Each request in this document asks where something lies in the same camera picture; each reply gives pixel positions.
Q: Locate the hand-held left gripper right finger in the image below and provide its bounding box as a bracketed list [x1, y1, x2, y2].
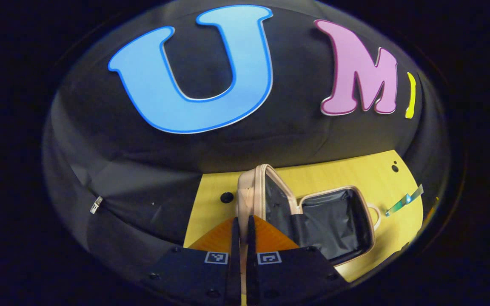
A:
[246, 215, 350, 304]

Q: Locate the black backdrop cloth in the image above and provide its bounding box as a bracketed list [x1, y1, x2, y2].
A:
[43, 0, 452, 272]

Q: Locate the white and blue tube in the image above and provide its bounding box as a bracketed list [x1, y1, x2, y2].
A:
[385, 184, 424, 217]

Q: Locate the beige suitcase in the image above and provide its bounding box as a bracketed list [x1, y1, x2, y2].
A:
[234, 164, 382, 267]

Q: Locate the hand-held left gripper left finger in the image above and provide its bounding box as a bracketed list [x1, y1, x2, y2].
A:
[143, 217, 241, 304]

